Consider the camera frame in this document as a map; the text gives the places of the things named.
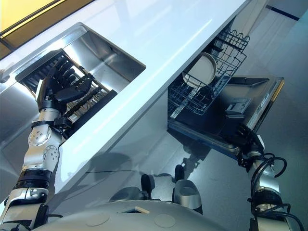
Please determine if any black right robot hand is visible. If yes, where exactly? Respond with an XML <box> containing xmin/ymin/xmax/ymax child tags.
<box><xmin>236</xmin><ymin>124</ymin><xmax>265</xmax><ymax>155</ymax></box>

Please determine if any black dish rack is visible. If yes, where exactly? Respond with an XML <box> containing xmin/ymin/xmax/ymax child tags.
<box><xmin>14</xmin><ymin>48</ymin><xmax>118</xmax><ymax>141</ymax></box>

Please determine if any silver right robot leg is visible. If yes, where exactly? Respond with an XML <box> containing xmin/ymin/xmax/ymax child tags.
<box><xmin>172</xmin><ymin>164</ymin><xmax>203</xmax><ymax>215</ymax></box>

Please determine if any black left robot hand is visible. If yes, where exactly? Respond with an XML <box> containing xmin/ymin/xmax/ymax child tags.
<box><xmin>35</xmin><ymin>57</ymin><xmax>93</xmax><ymax>111</ymax></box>

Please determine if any silver robot leg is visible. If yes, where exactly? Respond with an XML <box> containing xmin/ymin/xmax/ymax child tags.
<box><xmin>172</xmin><ymin>164</ymin><xmax>203</xmax><ymax>215</ymax></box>
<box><xmin>109</xmin><ymin>174</ymin><xmax>156</xmax><ymax>202</ymax></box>

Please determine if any silver left robot leg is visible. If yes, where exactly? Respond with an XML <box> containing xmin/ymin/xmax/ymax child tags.
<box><xmin>109</xmin><ymin>174</ymin><xmax>156</xmax><ymax>202</ymax></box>

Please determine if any stainless steel sink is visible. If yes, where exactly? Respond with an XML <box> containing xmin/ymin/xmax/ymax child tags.
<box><xmin>0</xmin><ymin>22</ymin><xmax>147</xmax><ymax>154</ymax></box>

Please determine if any grey detergent dispenser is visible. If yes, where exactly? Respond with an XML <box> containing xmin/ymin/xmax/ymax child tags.
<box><xmin>225</xmin><ymin>97</ymin><xmax>252</xmax><ymax>119</ymax></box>

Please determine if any grey robot torso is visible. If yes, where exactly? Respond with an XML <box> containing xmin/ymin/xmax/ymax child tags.
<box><xmin>47</xmin><ymin>199</ymin><xmax>252</xmax><ymax>231</ymax></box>

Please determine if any open dishwasher door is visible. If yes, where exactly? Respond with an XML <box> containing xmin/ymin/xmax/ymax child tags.
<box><xmin>167</xmin><ymin>76</ymin><xmax>285</xmax><ymax>160</ymax></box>

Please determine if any small white plate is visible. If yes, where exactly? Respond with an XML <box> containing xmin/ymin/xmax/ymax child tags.
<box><xmin>181</xmin><ymin>70</ymin><xmax>208</xmax><ymax>89</ymax></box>

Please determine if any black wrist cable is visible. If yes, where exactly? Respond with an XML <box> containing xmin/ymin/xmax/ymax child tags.
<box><xmin>247</xmin><ymin>155</ymin><xmax>305</xmax><ymax>231</ymax></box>

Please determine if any black wire dishwasher basket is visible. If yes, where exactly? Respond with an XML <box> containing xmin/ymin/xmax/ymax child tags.
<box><xmin>167</xmin><ymin>27</ymin><xmax>251</xmax><ymax>116</ymax></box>

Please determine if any large white plate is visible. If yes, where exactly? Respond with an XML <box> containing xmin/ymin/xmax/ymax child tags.
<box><xmin>188</xmin><ymin>52</ymin><xmax>218</xmax><ymax>85</ymax></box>

